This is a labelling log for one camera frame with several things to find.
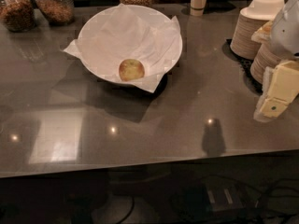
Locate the black tray mat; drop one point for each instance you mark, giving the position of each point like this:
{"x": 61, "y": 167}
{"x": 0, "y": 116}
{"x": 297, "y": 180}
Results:
{"x": 244, "y": 65}

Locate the left glass cereal jar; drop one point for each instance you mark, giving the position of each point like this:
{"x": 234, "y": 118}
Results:
{"x": 17, "y": 15}

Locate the rear stack paper bowls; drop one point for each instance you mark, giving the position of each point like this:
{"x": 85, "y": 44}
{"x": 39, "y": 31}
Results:
{"x": 250, "y": 19}

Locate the white paper liner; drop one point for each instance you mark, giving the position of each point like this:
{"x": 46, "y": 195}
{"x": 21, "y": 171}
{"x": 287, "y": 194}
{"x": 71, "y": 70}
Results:
{"x": 130, "y": 38}

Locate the stack paper bowls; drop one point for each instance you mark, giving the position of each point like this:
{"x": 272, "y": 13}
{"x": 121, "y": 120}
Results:
{"x": 264, "y": 58}
{"x": 250, "y": 19}

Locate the yellow-green apple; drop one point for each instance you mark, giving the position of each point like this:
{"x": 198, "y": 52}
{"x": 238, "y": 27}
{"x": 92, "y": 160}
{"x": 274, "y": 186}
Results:
{"x": 131, "y": 69}

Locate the black box under table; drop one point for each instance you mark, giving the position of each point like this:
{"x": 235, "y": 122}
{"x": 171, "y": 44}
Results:
{"x": 221, "y": 199}

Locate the white bowl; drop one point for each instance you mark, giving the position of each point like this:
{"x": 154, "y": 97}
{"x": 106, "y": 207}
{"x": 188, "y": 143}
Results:
{"x": 93, "y": 31}

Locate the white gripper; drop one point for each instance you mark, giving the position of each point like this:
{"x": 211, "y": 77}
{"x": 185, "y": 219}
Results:
{"x": 286, "y": 34}

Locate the front stack paper bowls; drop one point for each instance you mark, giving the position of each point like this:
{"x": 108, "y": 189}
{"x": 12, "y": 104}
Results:
{"x": 264, "y": 58}

